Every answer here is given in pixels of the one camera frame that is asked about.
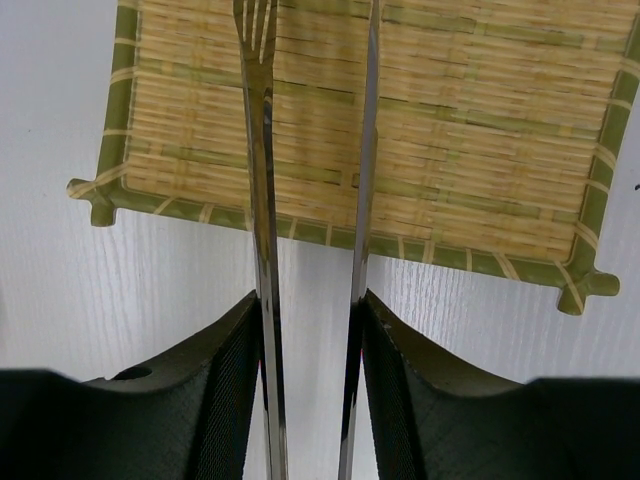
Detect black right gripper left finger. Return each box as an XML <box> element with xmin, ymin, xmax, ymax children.
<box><xmin>1</xmin><ymin>294</ymin><xmax>261</xmax><ymax>479</ymax></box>

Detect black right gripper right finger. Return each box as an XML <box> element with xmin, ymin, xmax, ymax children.
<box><xmin>358</xmin><ymin>293</ymin><xmax>639</xmax><ymax>479</ymax></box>

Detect steel food tongs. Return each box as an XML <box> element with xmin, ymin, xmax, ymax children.
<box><xmin>232</xmin><ymin>1</ymin><xmax>381</xmax><ymax>479</ymax></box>

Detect woven bamboo tray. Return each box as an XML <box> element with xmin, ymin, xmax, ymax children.
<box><xmin>67</xmin><ymin>1</ymin><xmax>639</xmax><ymax>315</ymax></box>

